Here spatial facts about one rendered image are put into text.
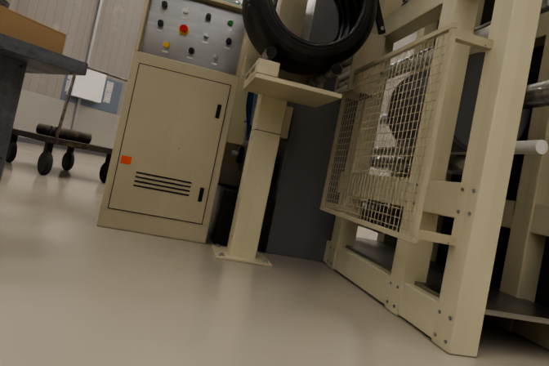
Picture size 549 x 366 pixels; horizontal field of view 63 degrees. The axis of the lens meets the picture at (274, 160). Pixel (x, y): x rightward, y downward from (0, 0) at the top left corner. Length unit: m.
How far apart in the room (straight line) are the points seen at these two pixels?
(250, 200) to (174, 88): 0.70
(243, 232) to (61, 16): 11.83
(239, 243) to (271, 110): 0.65
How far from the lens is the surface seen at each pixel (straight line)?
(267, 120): 2.16
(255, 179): 2.14
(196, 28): 2.50
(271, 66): 1.81
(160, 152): 2.35
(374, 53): 2.31
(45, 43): 1.56
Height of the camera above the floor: 0.42
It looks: 2 degrees up
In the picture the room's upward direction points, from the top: 12 degrees clockwise
